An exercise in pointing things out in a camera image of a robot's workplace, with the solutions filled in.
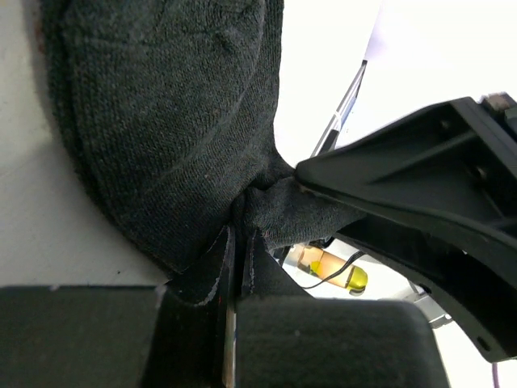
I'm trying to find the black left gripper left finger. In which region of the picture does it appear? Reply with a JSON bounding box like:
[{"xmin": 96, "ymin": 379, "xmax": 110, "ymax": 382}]
[{"xmin": 1, "ymin": 227, "xmax": 234, "ymax": 387}]

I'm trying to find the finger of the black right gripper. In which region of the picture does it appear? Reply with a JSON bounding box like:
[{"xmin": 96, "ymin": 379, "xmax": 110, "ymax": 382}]
[
  {"xmin": 335, "ymin": 216, "xmax": 516, "ymax": 362},
  {"xmin": 295, "ymin": 96, "xmax": 516, "ymax": 236}
]

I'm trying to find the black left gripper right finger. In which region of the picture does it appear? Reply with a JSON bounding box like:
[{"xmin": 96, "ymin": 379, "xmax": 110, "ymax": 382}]
[{"xmin": 234, "ymin": 234, "xmax": 449, "ymax": 387}]

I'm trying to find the black sock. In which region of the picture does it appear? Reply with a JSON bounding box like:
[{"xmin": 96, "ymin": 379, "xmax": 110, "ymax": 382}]
[{"xmin": 40, "ymin": 0, "xmax": 364, "ymax": 284}]

